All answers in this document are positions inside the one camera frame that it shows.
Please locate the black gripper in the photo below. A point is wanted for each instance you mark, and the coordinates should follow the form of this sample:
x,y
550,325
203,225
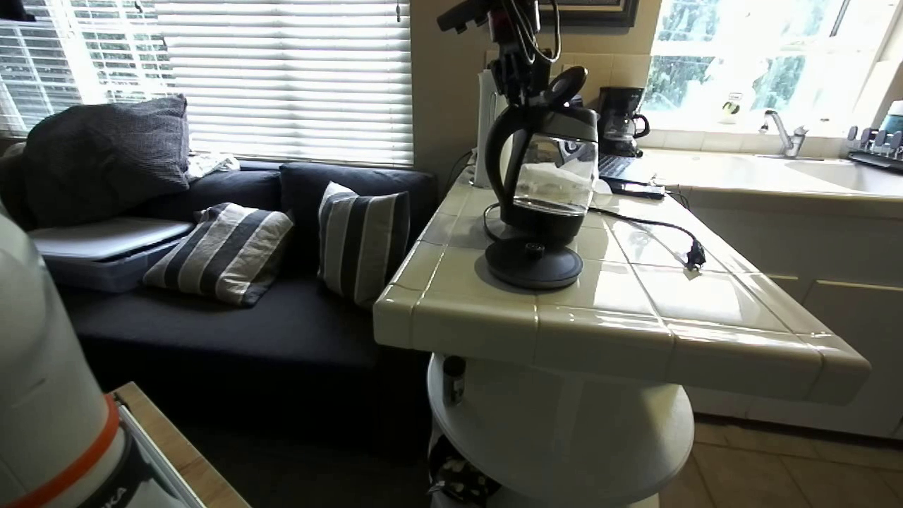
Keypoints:
x,y
521,66

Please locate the black glass electric kettle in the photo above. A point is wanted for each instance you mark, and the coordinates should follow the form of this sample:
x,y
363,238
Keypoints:
x,y
543,162

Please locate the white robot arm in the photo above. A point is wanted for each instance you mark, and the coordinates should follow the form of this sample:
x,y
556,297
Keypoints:
x,y
61,433

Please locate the black round kettle base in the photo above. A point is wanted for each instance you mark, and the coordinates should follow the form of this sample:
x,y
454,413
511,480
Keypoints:
x,y
531,267

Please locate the framed picture top left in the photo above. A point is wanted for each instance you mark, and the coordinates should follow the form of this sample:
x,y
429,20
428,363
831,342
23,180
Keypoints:
x,y
591,13

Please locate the white window blinds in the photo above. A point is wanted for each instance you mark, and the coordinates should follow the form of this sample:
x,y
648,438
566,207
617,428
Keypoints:
x,y
316,80

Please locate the striped cushion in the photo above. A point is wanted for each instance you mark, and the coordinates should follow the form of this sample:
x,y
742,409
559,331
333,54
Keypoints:
x,y
363,241
229,256

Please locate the chrome sink faucet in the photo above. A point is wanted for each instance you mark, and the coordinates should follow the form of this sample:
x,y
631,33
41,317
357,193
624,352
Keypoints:
x,y
790,143

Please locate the dark blue sofa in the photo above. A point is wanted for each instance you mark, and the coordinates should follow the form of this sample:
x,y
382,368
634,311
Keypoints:
x,y
257,304

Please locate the dark blue pillow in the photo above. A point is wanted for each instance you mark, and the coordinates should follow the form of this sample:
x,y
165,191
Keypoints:
x,y
93,162

